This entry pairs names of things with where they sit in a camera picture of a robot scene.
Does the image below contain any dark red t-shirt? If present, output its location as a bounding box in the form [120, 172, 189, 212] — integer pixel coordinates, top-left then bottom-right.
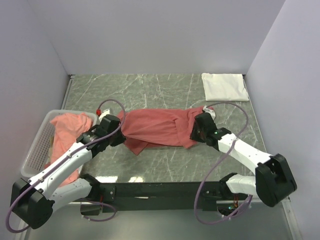
[117, 106, 204, 155]

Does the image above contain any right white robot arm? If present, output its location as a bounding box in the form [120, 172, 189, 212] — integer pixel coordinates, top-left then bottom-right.
[190, 112, 298, 207]

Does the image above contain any white plastic basket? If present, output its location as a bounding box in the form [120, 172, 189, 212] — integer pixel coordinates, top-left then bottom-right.
[20, 109, 82, 178]

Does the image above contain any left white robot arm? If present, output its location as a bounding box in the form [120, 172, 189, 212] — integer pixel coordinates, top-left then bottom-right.
[5, 114, 125, 233]

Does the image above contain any folded white t-shirt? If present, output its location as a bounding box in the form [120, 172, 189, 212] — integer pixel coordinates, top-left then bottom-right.
[201, 73, 249, 102]

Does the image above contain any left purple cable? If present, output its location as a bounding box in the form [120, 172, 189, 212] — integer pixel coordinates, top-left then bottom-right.
[5, 99, 126, 234]

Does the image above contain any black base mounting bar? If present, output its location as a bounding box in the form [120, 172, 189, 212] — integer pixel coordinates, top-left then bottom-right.
[83, 181, 246, 211]

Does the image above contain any salmon pink t-shirt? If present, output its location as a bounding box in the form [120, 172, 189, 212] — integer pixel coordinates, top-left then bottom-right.
[44, 112, 94, 186]

